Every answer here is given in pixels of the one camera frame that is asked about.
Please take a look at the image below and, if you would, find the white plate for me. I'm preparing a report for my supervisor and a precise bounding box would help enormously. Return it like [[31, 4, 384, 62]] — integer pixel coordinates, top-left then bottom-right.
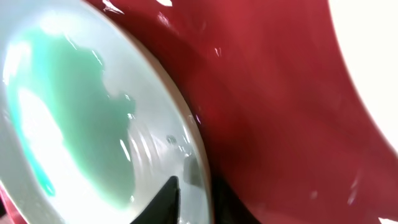
[[328, 0, 397, 149]]

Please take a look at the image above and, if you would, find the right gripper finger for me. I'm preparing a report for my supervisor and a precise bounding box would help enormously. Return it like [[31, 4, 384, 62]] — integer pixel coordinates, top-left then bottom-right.
[[131, 176, 180, 224]]

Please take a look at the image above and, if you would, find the light blue plate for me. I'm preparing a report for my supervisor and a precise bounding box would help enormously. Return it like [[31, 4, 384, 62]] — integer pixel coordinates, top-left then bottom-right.
[[1, 1, 215, 224]]

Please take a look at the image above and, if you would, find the red plastic tray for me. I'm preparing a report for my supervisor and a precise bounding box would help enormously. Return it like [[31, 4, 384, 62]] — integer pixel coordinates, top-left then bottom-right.
[[0, 0, 398, 224]]

